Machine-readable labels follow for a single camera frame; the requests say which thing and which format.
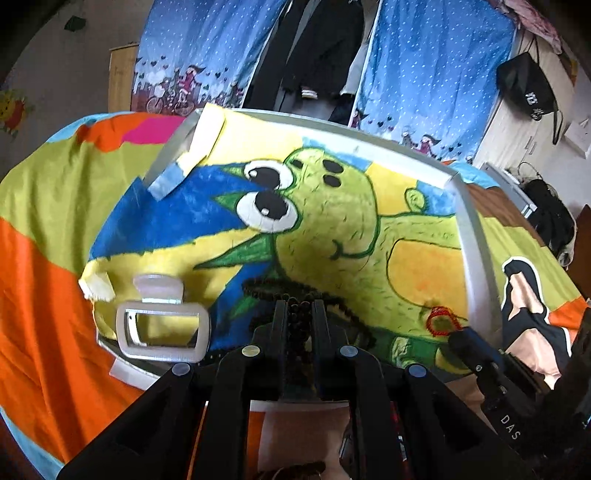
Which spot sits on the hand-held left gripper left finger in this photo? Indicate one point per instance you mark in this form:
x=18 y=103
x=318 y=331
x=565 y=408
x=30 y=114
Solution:
x=280 y=323

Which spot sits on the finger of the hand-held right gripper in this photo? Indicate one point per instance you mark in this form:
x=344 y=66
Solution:
x=471 y=344

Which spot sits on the sun wall sticker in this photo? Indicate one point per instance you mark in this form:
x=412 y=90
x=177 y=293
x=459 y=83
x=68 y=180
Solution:
x=11 y=110

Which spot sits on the wooden board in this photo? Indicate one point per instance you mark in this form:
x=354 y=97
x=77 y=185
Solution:
x=122 y=78

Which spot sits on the black hanging bag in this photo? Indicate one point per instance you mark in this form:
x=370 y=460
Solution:
x=526 y=87

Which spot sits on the white hair claw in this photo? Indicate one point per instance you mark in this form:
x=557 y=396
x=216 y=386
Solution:
x=161 y=354

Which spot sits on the colourful printed blanket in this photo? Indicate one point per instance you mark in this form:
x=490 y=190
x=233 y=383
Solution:
x=41 y=277

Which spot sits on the blue dotted curtain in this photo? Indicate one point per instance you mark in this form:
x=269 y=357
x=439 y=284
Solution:
x=198 y=41
x=434 y=69

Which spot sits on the pink cloth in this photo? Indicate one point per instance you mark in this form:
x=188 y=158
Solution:
x=535 y=18

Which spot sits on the dark hanging clothes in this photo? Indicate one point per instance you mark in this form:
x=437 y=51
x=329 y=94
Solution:
x=323 y=46

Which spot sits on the green wall sticker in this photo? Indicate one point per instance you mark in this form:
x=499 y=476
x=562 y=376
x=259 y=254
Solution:
x=73 y=21

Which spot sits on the white box with dinosaur drawing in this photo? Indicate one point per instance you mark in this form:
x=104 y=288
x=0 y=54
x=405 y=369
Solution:
x=475 y=258

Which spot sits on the beige wardrobe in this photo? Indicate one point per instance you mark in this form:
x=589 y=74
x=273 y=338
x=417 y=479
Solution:
x=508 y=134

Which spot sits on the white wall box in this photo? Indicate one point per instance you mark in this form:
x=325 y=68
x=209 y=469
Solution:
x=582 y=136

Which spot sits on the white low cabinet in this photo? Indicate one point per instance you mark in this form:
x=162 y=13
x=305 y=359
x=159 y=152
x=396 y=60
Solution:
x=503 y=177

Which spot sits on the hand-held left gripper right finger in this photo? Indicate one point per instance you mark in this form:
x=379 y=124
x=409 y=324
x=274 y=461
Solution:
x=318 y=323

